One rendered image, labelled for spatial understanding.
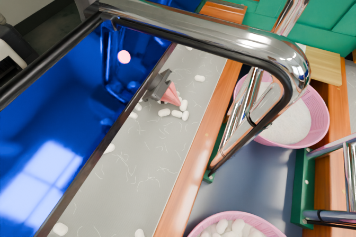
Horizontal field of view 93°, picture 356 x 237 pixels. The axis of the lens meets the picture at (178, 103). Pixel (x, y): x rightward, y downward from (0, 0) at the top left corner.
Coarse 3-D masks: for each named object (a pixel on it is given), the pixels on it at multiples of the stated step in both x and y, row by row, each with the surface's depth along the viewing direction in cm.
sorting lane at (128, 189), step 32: (192, 64) 61; (224, 64) 61; (192, 96) 54; (128, 128) 48; (160, 128) 48; (192, 128) 48; (128, 160) 44; (160, 160) 44; (96, 192) 40; (128, 192) 40; (160, 192) 40; (64, 224) 37; (96, 224) 37; (128, 224) 37
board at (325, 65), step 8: (312, 48) 60; (312, 56) 58; (320, 56) 58; (328, 56) 58; (336, 56) 58; (312, 64) 56; (320, 64) 56; (328, 64) 56; (336, 64) 56; (312, 72) 54; (320, 72) 54; (328, 72) 54; (336, 72) 54; (320, 80) 54; (328, 80) 53; (336, 80) 53
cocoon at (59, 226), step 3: (57, 225) 35; (60, 225) 35; (63, 225) 35; (54, 228) 35; (57, 228) 35; (60, 228) 35; (63, 228) 35; (66, 228) 35; (54, 231) 35; (57, 231) 35; (60, 231) 35; (63, 231) 35; (66, 231) 35; (60, 234) 34; (63, 234) 35
